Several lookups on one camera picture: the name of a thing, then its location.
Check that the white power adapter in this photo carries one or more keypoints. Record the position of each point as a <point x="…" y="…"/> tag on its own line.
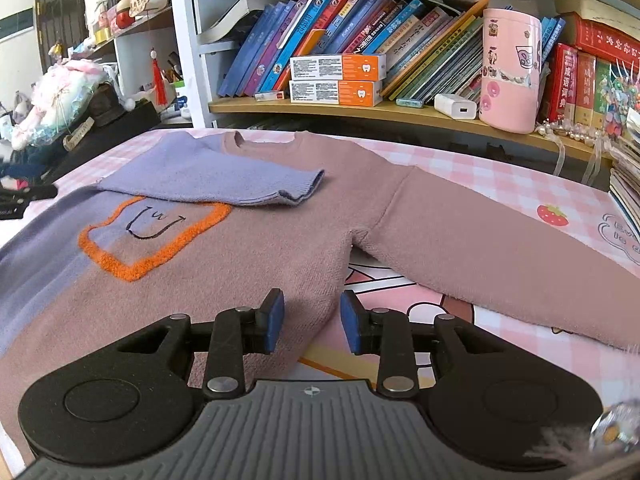
<point x="455" y="107"/>

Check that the red hanging tassel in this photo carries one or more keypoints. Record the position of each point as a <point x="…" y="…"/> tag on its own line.
<point x="159" y="87"/>

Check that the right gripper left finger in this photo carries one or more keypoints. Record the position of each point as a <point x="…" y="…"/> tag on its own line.
<point x="236" y="333"/>

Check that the purple and mauve sweater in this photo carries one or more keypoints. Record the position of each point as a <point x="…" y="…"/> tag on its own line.
<point x="201" y="225"/>

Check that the stack of magazines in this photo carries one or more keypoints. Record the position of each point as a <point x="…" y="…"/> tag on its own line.
<point x="624" y="187"/>

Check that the lower orange white box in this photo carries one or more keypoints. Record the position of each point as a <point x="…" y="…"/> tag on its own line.
<point x="336" y="92"/>

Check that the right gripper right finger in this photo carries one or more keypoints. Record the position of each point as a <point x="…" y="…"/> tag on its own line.
<point x="385" y="333"/>

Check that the pink sticker cylinder container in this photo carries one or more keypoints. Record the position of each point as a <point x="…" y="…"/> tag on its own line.
<point x="510" y="70"/>

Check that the row of blue books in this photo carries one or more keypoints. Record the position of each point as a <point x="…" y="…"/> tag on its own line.
<point x="294" y="28"/>

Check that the wooden bookshelf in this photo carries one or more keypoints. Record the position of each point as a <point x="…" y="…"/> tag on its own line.
<point x="412" y="47"/>

